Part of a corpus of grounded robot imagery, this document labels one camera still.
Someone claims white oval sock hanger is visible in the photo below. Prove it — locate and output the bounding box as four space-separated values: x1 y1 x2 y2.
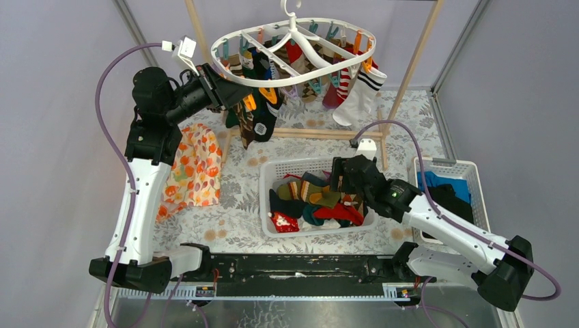
210 1 376 88

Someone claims green white yellow sock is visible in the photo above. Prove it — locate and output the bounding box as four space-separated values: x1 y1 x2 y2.
225 102 242 128

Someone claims brown argyle sock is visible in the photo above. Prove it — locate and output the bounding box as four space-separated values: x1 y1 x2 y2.
236 104 255 150

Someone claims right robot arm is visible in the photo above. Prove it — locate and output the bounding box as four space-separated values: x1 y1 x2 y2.
330 155 535 312

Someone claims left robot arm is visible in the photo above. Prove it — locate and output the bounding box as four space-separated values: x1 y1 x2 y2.
89 64 251 294

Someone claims orange clothespin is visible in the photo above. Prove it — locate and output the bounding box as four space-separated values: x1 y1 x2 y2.
242 94 257 112
258 87 279 106

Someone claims red sock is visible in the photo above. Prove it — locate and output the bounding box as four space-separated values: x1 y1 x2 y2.
313 204 365 228

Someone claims black sunaibe sport sock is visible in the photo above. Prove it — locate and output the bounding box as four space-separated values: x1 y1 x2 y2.
253 88 284 142

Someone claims olive green sock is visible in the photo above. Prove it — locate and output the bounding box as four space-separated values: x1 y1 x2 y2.
277 180 341 208

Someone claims white sock laundry basket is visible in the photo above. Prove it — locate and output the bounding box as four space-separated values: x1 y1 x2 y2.
259 156 379 238

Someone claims white black striped sock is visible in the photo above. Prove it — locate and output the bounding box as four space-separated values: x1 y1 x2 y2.
333 67 387 126

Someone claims floral orange cloth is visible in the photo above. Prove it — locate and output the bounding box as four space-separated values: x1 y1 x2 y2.
156 124 223 223

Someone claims blue cloth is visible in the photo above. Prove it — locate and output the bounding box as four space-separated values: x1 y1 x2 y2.
416 171 471 205

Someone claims white side basket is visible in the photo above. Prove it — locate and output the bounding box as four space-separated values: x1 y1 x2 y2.
408 156 491 245

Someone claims wooden drying rack frame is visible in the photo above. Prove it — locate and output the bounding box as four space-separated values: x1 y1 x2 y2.
185 1 443 168

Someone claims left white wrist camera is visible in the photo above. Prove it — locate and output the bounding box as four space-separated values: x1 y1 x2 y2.
161 36 199 76

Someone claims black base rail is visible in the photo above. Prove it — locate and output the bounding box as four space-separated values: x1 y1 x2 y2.
183 254 425 284

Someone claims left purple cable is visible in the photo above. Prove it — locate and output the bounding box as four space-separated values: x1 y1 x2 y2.
94 42 175 328

